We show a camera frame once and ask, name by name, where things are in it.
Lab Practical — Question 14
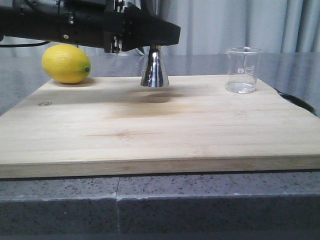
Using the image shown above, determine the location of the black board handle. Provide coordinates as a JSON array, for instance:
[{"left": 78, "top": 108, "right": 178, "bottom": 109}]
[{"left": 275, "top": 88, "right": 317, "bottom": 116}]

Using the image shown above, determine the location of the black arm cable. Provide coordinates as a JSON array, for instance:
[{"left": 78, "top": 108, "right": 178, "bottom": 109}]
[{"left": 0, "top": 40, "right": 51, "bottom": 48}]

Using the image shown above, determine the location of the wooden cutting board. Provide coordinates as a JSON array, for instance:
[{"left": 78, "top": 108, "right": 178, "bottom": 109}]
[{"left": 0, "top": 75, "right": 320, "bottom": 178}]

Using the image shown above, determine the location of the steel double jigger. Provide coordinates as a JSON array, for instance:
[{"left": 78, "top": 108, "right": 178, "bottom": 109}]
[{"left": 140, "top": 45, "right": 170, "bottom": 88}]

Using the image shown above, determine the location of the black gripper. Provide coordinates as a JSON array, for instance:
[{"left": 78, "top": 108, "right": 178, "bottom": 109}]
[{"left": 102, "top": 0, "right": 181, "bottom": 53}]

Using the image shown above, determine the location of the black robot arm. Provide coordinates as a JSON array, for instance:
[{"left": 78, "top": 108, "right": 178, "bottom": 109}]
[{"left": 0, "top": 0, "right": 181, "bottom": 53}]

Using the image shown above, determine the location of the clear glass beaker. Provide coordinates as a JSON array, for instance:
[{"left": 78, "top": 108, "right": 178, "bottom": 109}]
[{"left": 225, "top": 46, "right": 262, "bottom": 94}]

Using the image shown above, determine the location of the grey curtain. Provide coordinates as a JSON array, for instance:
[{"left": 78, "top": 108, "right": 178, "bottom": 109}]
[{"left": 0, "top": 0, "right": 320, "bottom": 58}]

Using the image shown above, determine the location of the yellow lemon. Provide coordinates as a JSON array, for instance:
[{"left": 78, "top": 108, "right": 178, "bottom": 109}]
[{"left": 41, "top": 44, "right": 91, "bottom": 84}]

